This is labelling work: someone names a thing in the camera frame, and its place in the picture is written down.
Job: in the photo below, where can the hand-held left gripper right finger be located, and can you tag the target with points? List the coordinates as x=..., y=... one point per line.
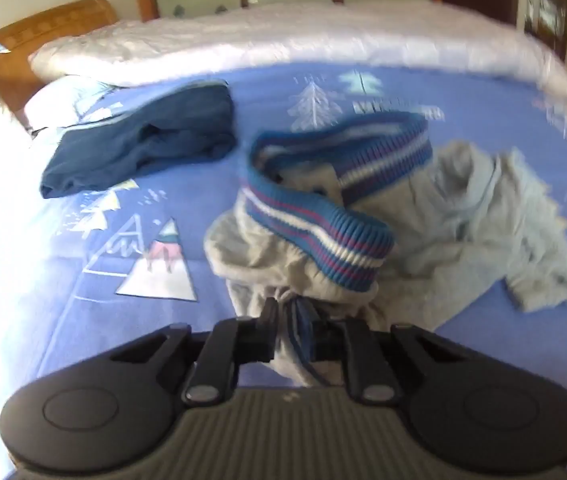
x=328, y=346

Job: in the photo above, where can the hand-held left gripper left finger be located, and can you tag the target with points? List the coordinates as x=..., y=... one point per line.
x=266, y=340

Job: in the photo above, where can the grey pants with striped waistband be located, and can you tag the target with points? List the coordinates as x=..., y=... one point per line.
x=263, y=255

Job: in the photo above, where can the blue printed bedsheet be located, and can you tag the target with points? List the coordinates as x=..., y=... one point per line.
x=188, y=187

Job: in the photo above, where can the navy blue folded garment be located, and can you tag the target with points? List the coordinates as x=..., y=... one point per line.
x=163, y=135

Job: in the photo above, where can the white quilt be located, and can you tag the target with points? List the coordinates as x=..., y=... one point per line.
x=283, y=40

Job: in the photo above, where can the light blue patterned pillow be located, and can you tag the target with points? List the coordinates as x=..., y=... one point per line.
x=65, y=97

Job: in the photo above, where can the wooden headboard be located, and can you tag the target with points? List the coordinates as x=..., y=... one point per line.
x=38, y=35

